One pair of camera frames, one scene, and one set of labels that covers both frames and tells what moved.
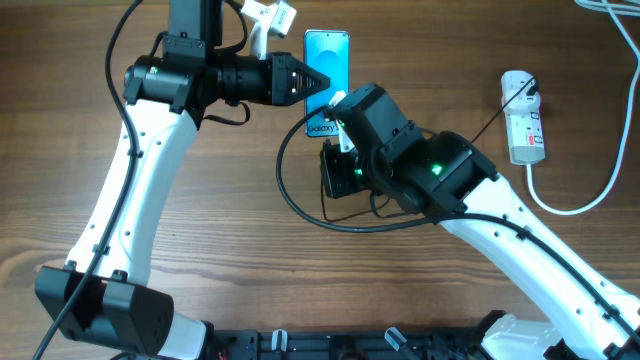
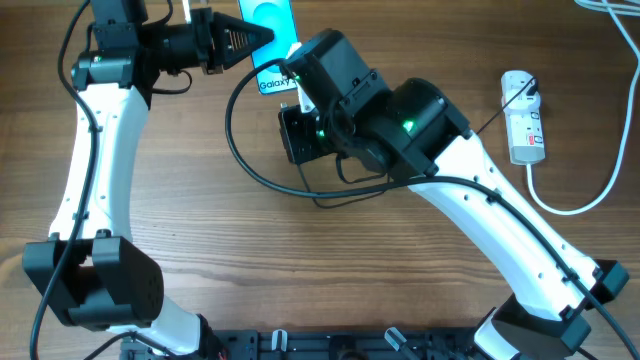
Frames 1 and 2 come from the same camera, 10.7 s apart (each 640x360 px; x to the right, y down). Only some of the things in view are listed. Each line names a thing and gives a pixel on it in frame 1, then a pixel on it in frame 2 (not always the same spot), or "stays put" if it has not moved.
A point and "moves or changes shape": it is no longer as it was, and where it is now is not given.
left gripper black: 280,67 to 204,25
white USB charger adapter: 511,82 stays put
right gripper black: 334,163 to 303,149
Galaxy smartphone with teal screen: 330,51 moves or changes shape
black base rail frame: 390,344 stays put
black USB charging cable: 532,90 to 383,194
